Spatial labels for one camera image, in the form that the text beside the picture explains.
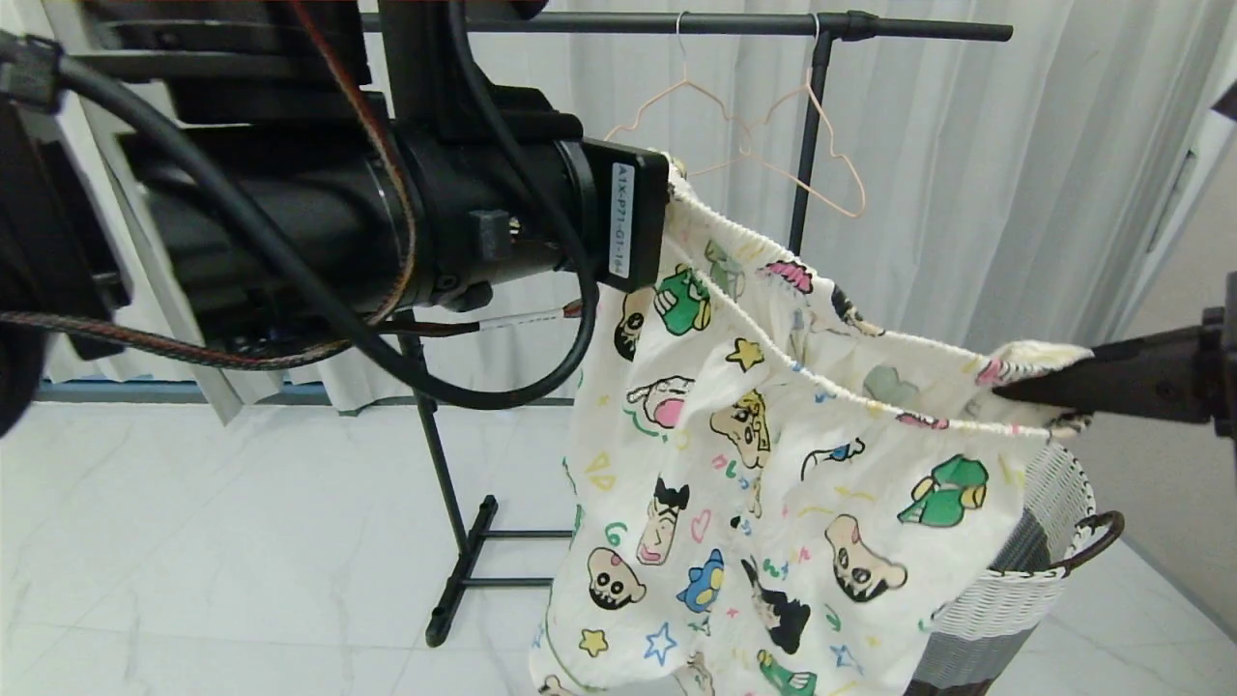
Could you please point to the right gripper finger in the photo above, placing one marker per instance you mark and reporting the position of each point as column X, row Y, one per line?
column 1131, row 382

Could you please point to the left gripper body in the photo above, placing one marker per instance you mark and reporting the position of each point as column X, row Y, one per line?
column 483, row 174

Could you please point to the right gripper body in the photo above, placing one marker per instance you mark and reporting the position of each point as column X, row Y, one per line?
column 1222, row 367

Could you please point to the pink clothes hanger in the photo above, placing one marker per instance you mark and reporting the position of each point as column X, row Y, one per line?
column 684, row 72
column 811, row 82

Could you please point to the cream printed shorts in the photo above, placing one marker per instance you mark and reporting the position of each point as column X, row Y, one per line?
column 773, row 483

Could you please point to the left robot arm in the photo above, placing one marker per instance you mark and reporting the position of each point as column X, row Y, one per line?
column 48, row 193

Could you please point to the white laundry basket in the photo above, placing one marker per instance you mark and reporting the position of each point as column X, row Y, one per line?
column 1005, row 599

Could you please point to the black clothes rack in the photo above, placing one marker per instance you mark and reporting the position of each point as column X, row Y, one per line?
column 734, row 24

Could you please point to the white curtain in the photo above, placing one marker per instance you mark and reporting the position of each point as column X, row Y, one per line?
column 966, row 193

